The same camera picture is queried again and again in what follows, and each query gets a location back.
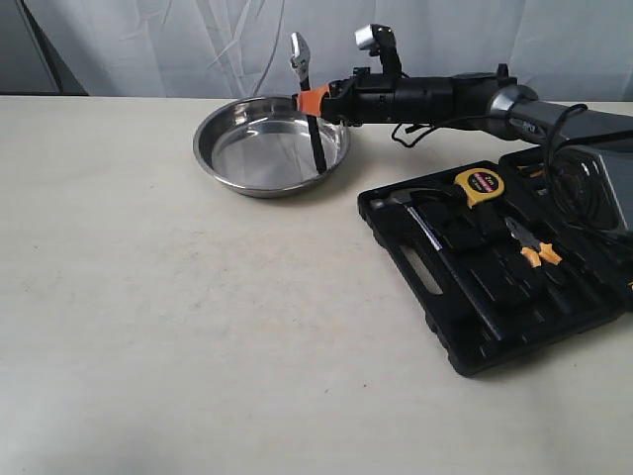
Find yellow handled pliers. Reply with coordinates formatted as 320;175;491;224
504;217;568;287

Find round stainless steel pan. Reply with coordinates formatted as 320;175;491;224
192;96;351;199

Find white wrinkled backdrop curtain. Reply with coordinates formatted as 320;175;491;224
1;1;632;101

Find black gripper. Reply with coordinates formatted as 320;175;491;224
296;67;396;127

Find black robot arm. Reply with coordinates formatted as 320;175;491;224
293;65;632;237

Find black plastic tool case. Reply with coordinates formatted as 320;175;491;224
357;147;632;376

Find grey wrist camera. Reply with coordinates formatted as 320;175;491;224
354;24;403;77

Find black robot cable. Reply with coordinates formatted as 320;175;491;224
390;102;633;258

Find yellow utility knife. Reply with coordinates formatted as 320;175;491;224
517;164;544;177

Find black adjustable wrench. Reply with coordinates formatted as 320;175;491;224
289;32;328;175

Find yellow tape measure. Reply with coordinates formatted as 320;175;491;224
454;167;505;208

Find steel claw hammer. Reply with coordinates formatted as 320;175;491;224
370;187;509;341

